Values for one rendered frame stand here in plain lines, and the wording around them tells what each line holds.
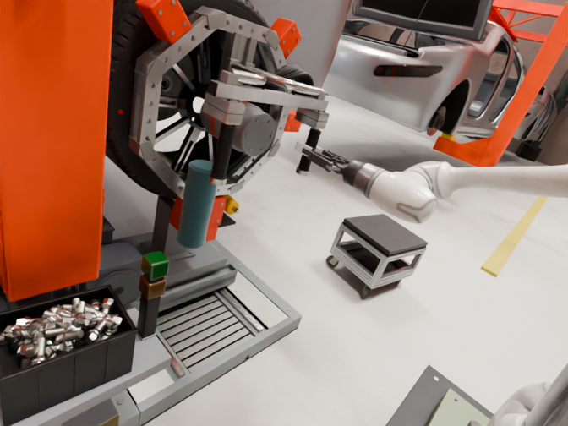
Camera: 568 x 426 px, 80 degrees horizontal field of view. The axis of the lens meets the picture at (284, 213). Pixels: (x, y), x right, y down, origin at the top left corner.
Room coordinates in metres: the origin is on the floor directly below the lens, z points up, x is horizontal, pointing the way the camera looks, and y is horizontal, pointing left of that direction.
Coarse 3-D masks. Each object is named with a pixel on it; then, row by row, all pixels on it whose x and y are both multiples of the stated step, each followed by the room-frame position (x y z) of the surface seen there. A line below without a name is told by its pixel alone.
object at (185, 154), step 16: (224, 32) 1.21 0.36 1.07; (208, 48) 1.07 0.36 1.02; (256, 48) 1.19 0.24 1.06; (176, 64) 0.99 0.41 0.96; (208, 64) 1.07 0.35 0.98; (256, 64) 1.25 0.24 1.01; (192, 80) 1.09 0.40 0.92; (208, 80) 1.08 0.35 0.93; (160, 96) 0.96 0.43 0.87; (176, 96) 1.01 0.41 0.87; (192, 96) 1.05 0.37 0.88; (192, 112) 1.10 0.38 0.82; (176, 128) 1.01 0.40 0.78; (192, 128) 1.06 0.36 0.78; (192, 144) 1.07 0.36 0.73; (208, 144) 1.12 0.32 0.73; (176, 160) 1.03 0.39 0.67; (192, 160) 1.20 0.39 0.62; (208, 160) 1.14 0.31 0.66; (240, 160) 1.22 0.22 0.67
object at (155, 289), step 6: (144, 276) 0.53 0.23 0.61; (144, 282) 0.52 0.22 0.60; (156, 282) 0.53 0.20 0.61; (162, 282) 0.53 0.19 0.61; (144, 288) 0.52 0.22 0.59; (150, 288) 0.51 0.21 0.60; (156, 288) 0.52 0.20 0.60; (162, 288) 0.54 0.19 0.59; (144, 294) 0.52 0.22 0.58; (150, 294) 0.52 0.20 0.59; (156, 294) 0.53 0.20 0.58; (162, 294) 0.54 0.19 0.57
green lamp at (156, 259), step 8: (144, 256) 0.53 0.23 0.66; (152, 256) 0.54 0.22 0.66; (160, 256) 0.54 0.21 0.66; (144, 264) 0.53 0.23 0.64; (152, 264) 0.52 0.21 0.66; (160, 264) 0.52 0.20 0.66; (168, 264) 0.54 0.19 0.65; (144, 272) 0.52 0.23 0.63; (152, 272) 0.51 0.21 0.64; (160, 272) 0.53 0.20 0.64
